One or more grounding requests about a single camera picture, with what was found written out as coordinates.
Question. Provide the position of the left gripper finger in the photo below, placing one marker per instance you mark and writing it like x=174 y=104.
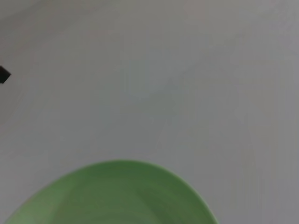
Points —
x=4 y=75

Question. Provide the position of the green plate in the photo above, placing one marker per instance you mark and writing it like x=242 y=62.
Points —
x=121 y=196

